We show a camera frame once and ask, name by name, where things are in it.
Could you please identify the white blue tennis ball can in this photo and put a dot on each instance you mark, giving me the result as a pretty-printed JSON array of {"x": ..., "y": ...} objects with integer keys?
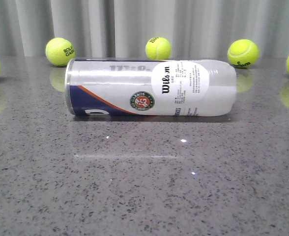
[{"x": 204, "y": 88}]

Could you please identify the middle back tennis ball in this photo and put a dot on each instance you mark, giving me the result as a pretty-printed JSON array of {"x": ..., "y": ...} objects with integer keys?
[{"x": 158, "y": 48}]

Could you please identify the Roland Garros tennis ball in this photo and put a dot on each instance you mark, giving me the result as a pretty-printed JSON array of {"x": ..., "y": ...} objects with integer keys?
[{"x": 59, "y": 51}]

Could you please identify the Wilson 3 tennis ball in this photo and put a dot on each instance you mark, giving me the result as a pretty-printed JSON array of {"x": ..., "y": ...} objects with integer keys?
[{"x": 243, "y": 53}]

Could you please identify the grey pleated curtain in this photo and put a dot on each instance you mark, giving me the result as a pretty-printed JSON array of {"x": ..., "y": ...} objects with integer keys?
[{"x": 121, "y": 28}]

